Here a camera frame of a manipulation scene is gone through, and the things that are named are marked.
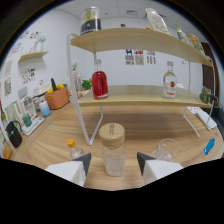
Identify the clear bottle red label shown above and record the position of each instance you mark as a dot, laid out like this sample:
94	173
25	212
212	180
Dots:
169	86

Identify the black kettle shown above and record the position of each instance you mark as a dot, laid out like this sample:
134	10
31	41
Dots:
14	135

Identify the white flowers in vase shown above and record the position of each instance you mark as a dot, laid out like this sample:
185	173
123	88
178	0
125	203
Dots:
75	65

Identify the red wall poster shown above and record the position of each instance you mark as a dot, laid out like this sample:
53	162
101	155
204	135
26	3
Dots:
139	57

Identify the black muddler wooden end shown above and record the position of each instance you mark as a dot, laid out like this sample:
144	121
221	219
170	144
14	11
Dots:
214	98

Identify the clear jar wooden lid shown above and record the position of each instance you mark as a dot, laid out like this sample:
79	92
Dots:
112	156

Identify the multicoloured wall poster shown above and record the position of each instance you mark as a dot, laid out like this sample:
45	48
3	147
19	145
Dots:
151	57

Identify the white pouch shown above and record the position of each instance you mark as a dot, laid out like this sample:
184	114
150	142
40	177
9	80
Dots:
206	120

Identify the orange yellow packet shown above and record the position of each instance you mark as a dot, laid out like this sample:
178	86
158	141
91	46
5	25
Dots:
7	150

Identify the green cup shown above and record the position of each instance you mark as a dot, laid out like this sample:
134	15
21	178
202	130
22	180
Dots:
27	120

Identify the blue and white cup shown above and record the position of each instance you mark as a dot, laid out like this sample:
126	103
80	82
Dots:
44	109

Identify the brown door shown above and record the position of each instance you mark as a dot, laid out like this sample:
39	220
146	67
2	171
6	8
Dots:
210	70

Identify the glass jar of limes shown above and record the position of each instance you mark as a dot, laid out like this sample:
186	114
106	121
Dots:
205	96

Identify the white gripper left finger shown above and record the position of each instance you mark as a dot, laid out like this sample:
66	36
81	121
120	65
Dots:
71	170

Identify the clear bottle orange cap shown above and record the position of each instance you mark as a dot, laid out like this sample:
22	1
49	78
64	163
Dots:
76	152

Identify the clear bottle green cap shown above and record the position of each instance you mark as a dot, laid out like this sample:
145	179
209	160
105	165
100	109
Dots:
181	35

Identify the white coffee machine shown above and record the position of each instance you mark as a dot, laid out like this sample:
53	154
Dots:
28	106

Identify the green potted plant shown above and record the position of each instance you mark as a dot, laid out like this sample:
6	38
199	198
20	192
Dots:
87	84

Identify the clear glass with ice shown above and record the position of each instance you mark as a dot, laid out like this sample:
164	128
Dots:
166	151

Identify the white kitchen scale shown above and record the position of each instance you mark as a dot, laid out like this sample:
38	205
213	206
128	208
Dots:
33	126

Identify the white countertop appliance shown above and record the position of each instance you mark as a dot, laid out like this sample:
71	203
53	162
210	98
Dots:
40	90

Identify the black and silver can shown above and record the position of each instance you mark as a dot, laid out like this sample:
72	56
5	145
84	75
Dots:
90	23

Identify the dark green toy vegetable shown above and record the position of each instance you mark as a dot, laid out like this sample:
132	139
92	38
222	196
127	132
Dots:
53	84

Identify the blue wall poster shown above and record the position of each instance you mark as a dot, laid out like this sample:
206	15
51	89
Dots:
129	57

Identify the red liquid bottle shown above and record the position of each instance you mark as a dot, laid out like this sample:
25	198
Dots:
100	85

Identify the wooden wall shelf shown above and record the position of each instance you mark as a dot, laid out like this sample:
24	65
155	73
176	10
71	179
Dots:
33	55

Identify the two-tier wooden shelf rack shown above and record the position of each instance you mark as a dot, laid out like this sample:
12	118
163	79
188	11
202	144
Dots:
133	40

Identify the orange storage basket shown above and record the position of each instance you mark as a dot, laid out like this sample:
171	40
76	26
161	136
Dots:
57	99

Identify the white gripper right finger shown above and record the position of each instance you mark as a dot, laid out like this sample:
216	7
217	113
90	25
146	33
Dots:
156	170

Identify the patterned paper card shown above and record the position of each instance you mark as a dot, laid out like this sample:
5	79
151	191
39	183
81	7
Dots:
193	110

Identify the colourful sticker sheet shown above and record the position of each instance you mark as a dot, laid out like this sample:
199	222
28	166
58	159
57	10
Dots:
28	76

